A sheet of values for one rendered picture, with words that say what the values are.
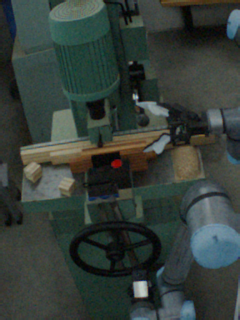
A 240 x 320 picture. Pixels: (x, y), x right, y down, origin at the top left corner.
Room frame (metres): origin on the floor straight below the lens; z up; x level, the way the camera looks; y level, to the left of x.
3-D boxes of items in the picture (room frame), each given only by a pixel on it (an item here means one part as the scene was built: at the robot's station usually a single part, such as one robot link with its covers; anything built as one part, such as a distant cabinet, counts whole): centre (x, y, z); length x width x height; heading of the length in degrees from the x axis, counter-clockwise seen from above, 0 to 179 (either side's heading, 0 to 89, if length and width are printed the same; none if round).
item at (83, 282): (1.58, 0.03, 0.36); 0.58 x 0.45 x 0.71; 175
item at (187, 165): (1.35, -0.21, 0.92); 0.14 x 0.09 x 0.04; 175
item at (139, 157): (1.37, 0.02, 0.94); 0.20 x 0.01 x 0.08; 85
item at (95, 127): (1.48, 0.04, 1.03); 0.14 x 0.07 x 0.09; 175
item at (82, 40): (1.46, 0.04, 1.35); 0.18 x 0.18 x 0.31
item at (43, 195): (1.35, 0.04, 0.87); 0.61 x 0.30 x 0.06; 85
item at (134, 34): (1.66, -0.13, 1.23); 0.09 x 0.08 x 0.15; 175
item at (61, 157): (1.45, -0.05, 0.92); 0.55 x 0.02 x 0.04; 85
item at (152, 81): (1.63, -0.13, 1.02); 0.09 x 0.07 x 0.12; 85
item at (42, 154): (1.48, 0.03, 0.93); 0.60 x 0.02 x 0.05; 85
